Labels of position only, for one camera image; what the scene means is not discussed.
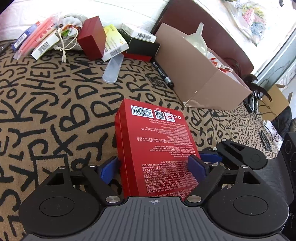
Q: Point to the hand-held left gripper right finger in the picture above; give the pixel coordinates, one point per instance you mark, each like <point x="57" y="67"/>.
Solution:
<point x="196" y="165"/>

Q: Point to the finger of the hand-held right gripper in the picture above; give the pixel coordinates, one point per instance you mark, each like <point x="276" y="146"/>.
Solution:
<point x="233" y="150"/>

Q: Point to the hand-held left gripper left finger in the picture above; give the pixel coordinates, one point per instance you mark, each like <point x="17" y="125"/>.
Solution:
<point x="108" y="170"/>

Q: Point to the tan cardboard box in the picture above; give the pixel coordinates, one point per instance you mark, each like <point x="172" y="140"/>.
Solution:
<point x="192" y="69"/>

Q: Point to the clear plastic funnel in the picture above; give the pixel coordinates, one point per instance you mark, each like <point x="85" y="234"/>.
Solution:
<point x="196" y="41"/>

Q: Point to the open cardboard box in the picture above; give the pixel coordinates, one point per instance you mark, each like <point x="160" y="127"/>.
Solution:
<point x="275" y="102"/>

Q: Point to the black feathery object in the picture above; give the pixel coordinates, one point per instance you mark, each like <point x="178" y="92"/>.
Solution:
<point x="254" y="85"/>

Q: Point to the tan letter-print blanket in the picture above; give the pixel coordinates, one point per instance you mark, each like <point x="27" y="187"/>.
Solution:
<point x="57" y="104"/>

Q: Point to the red and white packet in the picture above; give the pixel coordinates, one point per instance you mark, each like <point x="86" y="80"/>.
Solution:
<point x="222" y="67"/>

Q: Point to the black marker pen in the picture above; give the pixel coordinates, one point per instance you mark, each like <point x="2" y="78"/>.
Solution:
<point x="161" y="74"/>

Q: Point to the clear toothbrush case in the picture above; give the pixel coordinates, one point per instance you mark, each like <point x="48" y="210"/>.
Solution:
<point x="112" y="69"/>

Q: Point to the black box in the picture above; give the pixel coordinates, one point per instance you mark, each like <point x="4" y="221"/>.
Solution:
<point x="143" y="47"/>

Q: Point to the yellow green card box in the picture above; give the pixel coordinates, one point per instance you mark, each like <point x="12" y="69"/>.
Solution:
<point x="114" y="39"/>

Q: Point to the floral printed cloth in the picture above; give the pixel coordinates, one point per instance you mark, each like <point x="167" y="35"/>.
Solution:
<point x="249" y="18"/>

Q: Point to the small red jewelry box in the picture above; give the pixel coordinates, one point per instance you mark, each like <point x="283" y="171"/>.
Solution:
<point x="92" y="34"/>

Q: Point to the small white barcode box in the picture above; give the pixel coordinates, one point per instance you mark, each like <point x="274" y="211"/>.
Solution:
<point x="44" y="47"/>

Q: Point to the dark brown headboard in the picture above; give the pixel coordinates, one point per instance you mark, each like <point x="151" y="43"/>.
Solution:
<point x="208" y="14"/>

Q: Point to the pink plastic packet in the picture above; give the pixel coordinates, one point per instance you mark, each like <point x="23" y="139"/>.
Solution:
<point x="39" y="30"/>

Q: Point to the blue plastic packet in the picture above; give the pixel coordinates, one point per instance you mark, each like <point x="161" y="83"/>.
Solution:
<point x="23" y="37"/>

